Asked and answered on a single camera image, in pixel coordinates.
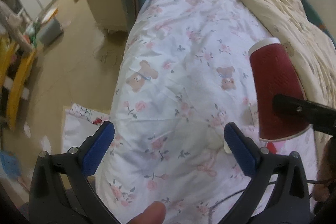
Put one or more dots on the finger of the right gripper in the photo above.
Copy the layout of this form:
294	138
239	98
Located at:
321	117

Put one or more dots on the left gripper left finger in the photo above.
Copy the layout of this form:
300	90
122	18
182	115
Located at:
60	190

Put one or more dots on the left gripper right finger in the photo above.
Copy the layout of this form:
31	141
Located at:
277	191

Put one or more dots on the red paper cup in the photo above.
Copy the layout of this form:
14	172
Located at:
274	74

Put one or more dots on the right hand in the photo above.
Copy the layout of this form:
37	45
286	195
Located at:
326	171

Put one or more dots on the left hand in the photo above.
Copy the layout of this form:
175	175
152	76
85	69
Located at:
153	214

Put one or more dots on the cream bear-print duvet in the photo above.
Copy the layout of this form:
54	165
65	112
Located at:
310	50

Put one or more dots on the yellow wooden chair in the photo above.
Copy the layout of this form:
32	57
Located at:
15	71

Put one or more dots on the white floral bed sheet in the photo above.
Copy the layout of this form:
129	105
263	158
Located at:
185	74

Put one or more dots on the grey plastic bin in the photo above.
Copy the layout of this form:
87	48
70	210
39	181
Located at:
50	32

